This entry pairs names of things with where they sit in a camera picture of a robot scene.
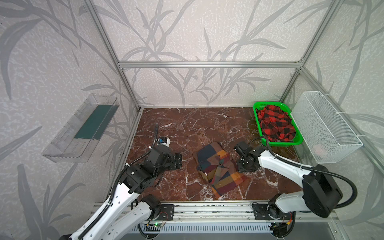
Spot white wire mesh basket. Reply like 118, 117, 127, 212
292, 91, 363, 164

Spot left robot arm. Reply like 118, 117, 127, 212
60, 144, 182, 240

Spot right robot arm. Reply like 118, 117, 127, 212
234, 142, 343, 219

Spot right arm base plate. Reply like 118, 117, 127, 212
252, 202, 296, 222

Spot aluminium front rail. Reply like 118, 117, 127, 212
161, 201, 339, 224

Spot aluminium frame bars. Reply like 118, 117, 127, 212
83, 0, 384, 175

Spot clear plastic wall bin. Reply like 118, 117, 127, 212
42, 94, 120, 163

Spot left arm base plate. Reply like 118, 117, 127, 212
148, 204, 175, 221

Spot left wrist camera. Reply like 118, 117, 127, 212
157, 137, 171, 147

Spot pink object in basket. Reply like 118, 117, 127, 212
312, 144, 328, 158

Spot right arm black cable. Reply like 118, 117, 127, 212
247, 136, 358, 210

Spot red black plaid shirt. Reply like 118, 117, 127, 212
257, 105, 297, 143

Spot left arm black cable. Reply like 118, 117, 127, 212
77, 122, 160, 240

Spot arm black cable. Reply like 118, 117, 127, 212
247, 136, 358, 210
77, 122, 160, 240

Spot multicolour plaid shirt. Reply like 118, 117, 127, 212
194, 142, 248, 199

